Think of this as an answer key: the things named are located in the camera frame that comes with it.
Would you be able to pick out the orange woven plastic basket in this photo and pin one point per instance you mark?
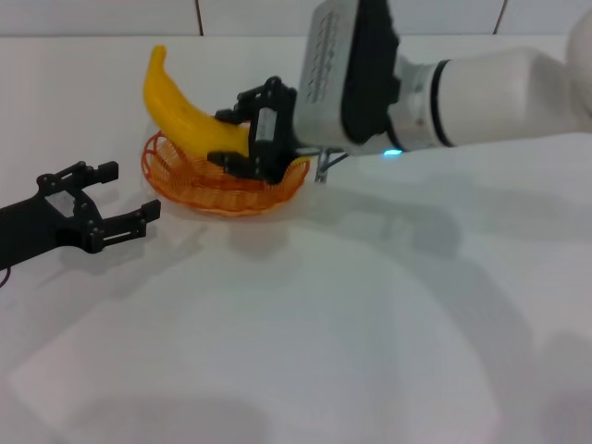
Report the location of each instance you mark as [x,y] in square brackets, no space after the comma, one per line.
[185,185]

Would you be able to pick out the grey right gripper connector plug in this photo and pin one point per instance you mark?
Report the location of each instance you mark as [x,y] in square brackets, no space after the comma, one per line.
[324,166]

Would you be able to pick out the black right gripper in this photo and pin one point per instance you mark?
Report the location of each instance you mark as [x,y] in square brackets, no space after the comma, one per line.
[273,139]

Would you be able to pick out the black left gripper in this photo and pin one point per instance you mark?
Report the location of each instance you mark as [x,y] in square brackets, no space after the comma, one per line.
[32,222]

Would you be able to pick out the grey vented wrist camera box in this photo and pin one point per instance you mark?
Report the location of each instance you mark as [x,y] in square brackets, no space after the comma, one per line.
[328,83]

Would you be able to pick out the yellow banana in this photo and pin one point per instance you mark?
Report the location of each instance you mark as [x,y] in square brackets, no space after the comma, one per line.
[185,115]

